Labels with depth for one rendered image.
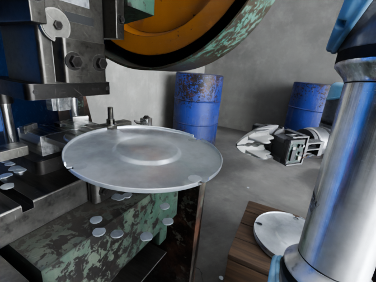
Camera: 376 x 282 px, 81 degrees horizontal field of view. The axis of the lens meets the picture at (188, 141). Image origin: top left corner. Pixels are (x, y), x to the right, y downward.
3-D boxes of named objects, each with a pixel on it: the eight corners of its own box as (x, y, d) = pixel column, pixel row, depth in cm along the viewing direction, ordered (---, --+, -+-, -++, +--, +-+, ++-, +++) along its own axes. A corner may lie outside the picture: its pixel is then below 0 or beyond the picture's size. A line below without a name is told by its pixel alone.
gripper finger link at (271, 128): (257, 126, 51) (285, 125, 54) (253, 124, 52) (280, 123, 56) (253, 145, 53) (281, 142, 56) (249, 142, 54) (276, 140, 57)
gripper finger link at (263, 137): (251, 138, 46) (284, 136, 49) (235, 130, 51) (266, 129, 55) (249, 152, 47) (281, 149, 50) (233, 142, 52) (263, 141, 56)
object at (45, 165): (113, 149, 62) (113, 139, 61) (39, 176, 45) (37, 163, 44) (76, 137, 69) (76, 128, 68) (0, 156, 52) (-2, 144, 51)
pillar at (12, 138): (19, 145, 52) (9, 84, 48) (9, 147, 50) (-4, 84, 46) (14, 142, 53) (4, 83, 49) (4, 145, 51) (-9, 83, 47)
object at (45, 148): (99, 139, 60) (99, 123, 59) (42, 156, 47) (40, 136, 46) (78, 132, 64) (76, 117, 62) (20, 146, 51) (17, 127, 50)
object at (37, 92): (112, 103, 58) (112, 82, 56) (29, 114, 41) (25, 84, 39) (73, 95, 65) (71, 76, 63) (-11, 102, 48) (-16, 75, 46)
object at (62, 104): (74, 109, 54) (73, 93, 53) (55, 111, 50) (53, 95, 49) (66, 107, 55) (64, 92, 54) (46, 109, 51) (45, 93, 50)
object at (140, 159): (114, 224, 23) (114, 218, 23) (40, 139, 42) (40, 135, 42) (250, 162, 44) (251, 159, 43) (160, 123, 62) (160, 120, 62)
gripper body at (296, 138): (291, 136, 48) (328, 134, 52) (263, 125, 55) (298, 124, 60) (283, 168, 50) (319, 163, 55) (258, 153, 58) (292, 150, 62)
